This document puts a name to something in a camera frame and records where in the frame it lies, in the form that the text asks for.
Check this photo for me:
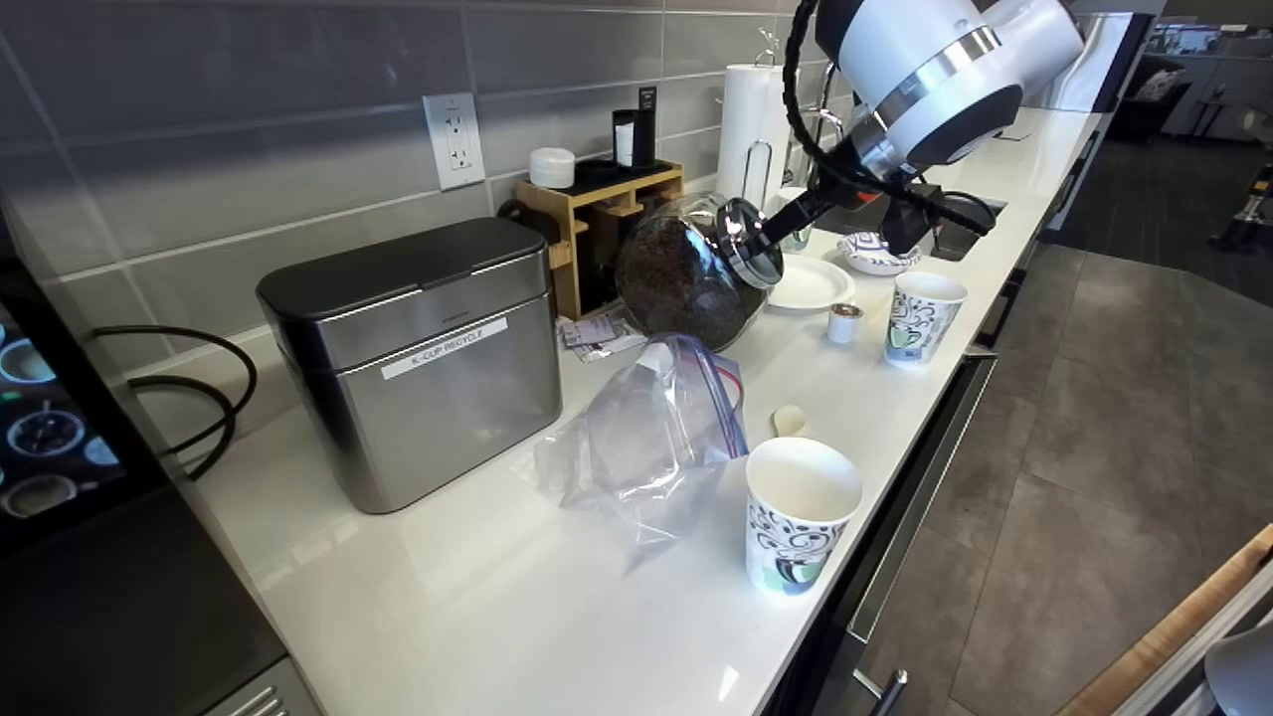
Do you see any patterned paper cup left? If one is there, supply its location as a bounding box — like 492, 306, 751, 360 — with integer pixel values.
745, 436, 862, 596

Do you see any patterned paper cup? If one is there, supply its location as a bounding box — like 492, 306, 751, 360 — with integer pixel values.
884, 269, 967, 367
745, 436, 862, 596

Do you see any paper towel roll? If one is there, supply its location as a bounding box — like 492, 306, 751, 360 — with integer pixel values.
717, 62, 789, 200

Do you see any patterned paper cup front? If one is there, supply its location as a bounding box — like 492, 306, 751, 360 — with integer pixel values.
884, 269, 967, 367

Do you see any clear zip plastic bag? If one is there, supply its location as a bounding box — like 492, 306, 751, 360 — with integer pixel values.
534, 333, 749, 549

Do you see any white round plate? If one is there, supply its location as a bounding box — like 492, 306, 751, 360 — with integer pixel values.
766, 256, 854, 309

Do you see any wooden pod organizer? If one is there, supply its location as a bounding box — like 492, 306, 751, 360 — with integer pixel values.
512, 158, 683, 319

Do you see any white wall outlet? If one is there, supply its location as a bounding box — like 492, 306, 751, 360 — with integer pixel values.
420, 93, 485, 191

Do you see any glass jar of coffee beans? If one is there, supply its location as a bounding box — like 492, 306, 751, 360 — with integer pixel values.
615, 203, 770, 348

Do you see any black coffee machine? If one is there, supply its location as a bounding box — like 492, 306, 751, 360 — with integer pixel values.
0, 233, 320, 716

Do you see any blue patterned paper bowl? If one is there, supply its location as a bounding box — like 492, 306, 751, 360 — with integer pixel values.
839, 229, 915, 280

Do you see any black box on organizer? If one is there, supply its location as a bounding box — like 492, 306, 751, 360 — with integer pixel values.
611, 89, 658, 171

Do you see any stainless steel bin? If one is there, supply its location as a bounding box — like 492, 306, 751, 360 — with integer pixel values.
256, 219, 561, 512

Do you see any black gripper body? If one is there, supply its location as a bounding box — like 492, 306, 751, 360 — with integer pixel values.
794, 144, 930, 238

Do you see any black power cable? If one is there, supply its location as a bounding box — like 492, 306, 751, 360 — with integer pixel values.
82, 322, 264, 485

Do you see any white creamer cup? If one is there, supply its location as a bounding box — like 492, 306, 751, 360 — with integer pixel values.
530, 146, 578, 191

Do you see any small coffee pod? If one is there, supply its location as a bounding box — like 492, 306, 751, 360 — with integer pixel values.
822, 301, 862, 346

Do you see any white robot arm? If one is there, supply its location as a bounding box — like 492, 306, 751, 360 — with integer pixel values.
761, 0, 1082, 256

